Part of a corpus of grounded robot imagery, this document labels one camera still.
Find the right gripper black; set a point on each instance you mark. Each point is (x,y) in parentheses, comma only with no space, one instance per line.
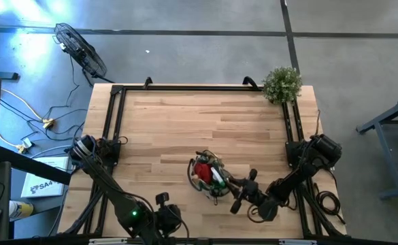
(249,194)

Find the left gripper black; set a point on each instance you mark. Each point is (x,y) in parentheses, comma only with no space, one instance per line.
(169,217)

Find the beige green-trimmed gardening bag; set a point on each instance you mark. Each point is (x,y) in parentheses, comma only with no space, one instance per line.
(219,193)

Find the red garden glove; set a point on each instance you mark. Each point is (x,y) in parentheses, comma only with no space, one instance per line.
(202,171)

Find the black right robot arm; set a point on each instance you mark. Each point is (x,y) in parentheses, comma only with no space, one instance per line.
(297,177)

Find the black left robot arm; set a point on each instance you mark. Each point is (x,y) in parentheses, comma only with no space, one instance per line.
(117,200)

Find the small green potted plant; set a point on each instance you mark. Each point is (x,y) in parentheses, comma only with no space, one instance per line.
(282,85)

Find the white printed cardboard box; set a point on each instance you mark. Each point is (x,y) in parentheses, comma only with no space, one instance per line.
(44,185)

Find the black desk beam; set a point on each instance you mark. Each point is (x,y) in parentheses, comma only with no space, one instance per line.
(32,164)

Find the yellow white spray can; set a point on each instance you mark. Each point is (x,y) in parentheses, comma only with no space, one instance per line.
(20,210)

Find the yellow power plug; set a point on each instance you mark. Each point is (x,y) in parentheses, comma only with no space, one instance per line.
(24,145)
(48,123)

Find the black floor fan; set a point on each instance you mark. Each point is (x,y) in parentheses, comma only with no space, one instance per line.
(79,51)

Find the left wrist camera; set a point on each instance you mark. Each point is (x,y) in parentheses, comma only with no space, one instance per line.
(162,198)

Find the black aluminium table frame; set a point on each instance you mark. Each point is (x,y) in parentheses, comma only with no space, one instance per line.
(185,87)

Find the blue-grey table leg frame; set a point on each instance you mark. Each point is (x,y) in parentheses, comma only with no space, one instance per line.
(382,117)

